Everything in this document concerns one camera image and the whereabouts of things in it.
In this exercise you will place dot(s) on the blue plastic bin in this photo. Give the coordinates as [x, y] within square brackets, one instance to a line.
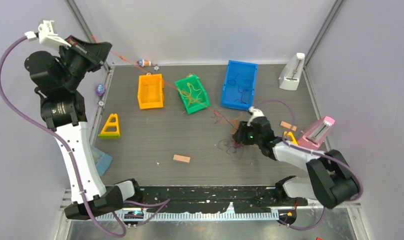
[239, 85]

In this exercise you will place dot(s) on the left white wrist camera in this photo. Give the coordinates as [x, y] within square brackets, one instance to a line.
[47, 35]

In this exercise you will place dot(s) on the purple round toy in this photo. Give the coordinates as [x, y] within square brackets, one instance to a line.
[100, 90]

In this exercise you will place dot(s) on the pink metronome box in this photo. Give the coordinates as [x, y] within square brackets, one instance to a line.
[314, 135]

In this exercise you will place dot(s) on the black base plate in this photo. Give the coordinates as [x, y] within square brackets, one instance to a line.
[214, 199]

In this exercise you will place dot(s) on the small clown figurine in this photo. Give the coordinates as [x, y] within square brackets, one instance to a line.
[144, 63]

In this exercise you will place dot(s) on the green plastic bin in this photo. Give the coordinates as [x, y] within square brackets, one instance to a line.
[192, 94]

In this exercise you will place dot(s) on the wooden block centre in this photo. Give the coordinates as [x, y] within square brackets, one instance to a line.
[181, 158]

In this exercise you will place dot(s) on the white metronome box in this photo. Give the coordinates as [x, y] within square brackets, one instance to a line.
[290, 76]

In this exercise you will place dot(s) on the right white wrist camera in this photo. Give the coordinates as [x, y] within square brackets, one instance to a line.
[255, 113]

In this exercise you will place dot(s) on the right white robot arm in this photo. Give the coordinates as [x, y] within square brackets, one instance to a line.
[330, 180]

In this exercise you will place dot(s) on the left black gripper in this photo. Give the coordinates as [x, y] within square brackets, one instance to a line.
[94, 53]

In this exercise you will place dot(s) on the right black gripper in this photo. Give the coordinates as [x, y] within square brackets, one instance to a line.
[241, 136]

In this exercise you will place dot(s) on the wooden block right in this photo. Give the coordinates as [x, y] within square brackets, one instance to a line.
[288, 126]

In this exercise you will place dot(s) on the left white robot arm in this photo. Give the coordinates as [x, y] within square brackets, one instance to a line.
[63, 111]

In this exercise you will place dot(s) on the yellow triangle block right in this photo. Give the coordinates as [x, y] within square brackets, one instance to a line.
[289, 136]

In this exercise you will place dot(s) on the yellow triangle block left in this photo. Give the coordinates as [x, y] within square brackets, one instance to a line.
[111, 128]

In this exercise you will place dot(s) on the orange plastic bin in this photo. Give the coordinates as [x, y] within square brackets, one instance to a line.
[150, 91]

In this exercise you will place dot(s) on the yellow triangle block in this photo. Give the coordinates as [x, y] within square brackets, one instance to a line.
[111, 128]
[289, 136]

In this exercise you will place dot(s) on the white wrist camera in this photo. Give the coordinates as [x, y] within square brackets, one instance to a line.
[47, 35]
[255, 113]

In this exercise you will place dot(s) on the wooden block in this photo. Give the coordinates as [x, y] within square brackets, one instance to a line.
[181, 158]
[288, 126]

